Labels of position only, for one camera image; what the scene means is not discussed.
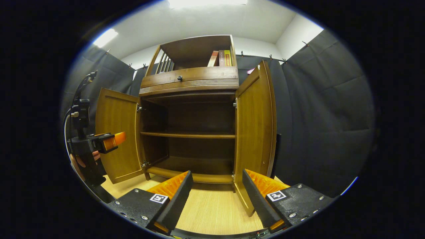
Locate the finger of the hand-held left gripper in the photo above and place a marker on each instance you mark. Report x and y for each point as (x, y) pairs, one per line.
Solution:
(114, 141)

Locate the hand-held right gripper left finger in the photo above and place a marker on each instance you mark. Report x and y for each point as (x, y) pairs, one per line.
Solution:
(174, 205)

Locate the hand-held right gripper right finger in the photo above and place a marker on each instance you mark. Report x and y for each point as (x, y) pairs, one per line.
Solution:
(259, 204)

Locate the wooden shoe cabinet door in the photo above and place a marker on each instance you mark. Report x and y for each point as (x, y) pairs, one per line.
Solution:
(254, 132)
(116, 116)

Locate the wooden inner shelf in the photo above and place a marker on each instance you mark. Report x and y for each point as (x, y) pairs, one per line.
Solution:
(189, 135)

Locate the ceiling light panel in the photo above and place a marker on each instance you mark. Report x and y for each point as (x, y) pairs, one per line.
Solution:
(206, 3)
(105, 37)

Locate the black backdrop cloth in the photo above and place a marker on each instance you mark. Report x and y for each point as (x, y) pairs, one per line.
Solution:
(315, 116)

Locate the light red-brown book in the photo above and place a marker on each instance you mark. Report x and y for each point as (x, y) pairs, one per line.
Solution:
(213, 58)

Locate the dark brown book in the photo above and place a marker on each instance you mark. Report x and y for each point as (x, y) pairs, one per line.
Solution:
(221, 58)

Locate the yellow book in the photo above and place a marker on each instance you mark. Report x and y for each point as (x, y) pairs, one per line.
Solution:
(227, 58)

